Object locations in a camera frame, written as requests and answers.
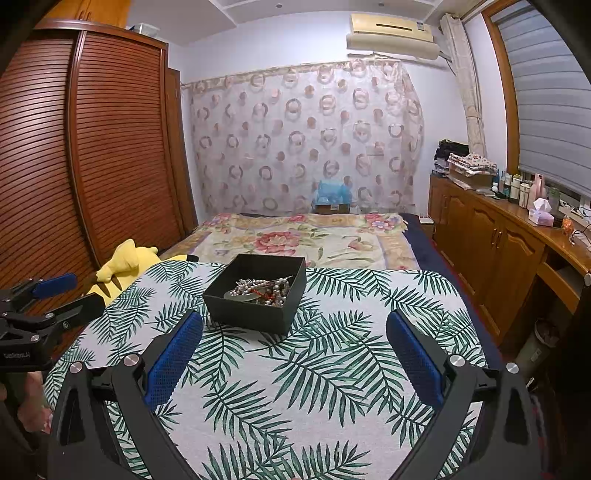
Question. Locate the yellow plush toy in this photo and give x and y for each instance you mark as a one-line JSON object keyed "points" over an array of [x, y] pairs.
{"points": [[122, 263]]}

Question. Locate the grey trash bin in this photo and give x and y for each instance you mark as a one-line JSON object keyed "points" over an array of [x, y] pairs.
{"points": [[535, 346]]}

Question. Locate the pink tissue box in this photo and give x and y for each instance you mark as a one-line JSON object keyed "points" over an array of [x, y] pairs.
{"points": [[540, 214]]}

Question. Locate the row of toiletry bottles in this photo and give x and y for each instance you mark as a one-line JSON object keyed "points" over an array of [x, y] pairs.
{"points": [[521, 191]]}

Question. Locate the stack of patterned folded cloths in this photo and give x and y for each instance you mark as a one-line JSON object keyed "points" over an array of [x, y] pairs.
{"points": [[471, 161]]}

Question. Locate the black box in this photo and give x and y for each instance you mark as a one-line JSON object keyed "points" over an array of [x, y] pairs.
{"points": [[249, 318]]}

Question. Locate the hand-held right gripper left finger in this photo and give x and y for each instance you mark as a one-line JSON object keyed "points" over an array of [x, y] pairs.
{"points": [[175, 360]]}

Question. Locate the wooden window frame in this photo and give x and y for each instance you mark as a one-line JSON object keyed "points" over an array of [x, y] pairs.
{"points": [[503, 92]]}

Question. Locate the brown cardboard box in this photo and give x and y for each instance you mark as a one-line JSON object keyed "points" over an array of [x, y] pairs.
{"points": [[332, 208]]}

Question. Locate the brown slatted wooden wardrobe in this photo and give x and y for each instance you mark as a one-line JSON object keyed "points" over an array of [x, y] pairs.
{"points": [[115, 138]]}

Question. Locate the tied beige side curtain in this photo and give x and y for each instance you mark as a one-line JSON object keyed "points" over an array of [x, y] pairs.
{"points": [[475, 124]]}

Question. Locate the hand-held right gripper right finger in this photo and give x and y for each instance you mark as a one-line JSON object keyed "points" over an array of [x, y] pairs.
{"points": [[415, 360]]}

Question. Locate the blue plastic bag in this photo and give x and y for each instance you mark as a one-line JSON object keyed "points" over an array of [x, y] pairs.
{"points": [[333, 191]]}

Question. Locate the green leaf print cloth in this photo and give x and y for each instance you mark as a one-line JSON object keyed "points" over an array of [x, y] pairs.
{"points": [[286, 392]]}

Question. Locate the person's left hand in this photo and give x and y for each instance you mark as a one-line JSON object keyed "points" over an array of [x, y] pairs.
{"points": [[34, 417]]}

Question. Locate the beige wall air conditioner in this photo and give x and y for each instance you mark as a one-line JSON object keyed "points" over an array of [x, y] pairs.
{"points": [[392, 32]]}

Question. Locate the small white box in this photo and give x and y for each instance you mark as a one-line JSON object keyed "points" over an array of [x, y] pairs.
{"points": [[426, 219]]}

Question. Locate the floral blanket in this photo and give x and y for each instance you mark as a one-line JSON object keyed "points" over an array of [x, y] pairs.
{"points": [[286, 240]]}

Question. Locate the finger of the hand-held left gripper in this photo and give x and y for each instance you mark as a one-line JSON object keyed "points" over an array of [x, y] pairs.
{"points": [[78, 311], [55, 285]]}

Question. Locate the long wooden cabinet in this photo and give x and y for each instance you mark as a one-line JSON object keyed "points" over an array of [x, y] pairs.
{"points": [[485, 240]]}

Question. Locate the small orange ornament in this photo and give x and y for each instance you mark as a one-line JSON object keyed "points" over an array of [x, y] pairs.
{"points": [[568, 226]]}

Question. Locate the pile of dark clothes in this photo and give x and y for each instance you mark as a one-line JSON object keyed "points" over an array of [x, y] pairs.
{"points": [[452, 147]]}

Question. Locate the grey window blind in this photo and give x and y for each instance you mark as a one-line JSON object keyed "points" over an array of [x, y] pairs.
{"points": [[545, 92]]}

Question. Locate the circle pattern curtain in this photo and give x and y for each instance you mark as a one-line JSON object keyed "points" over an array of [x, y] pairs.
{"points": [[300, 138]]}

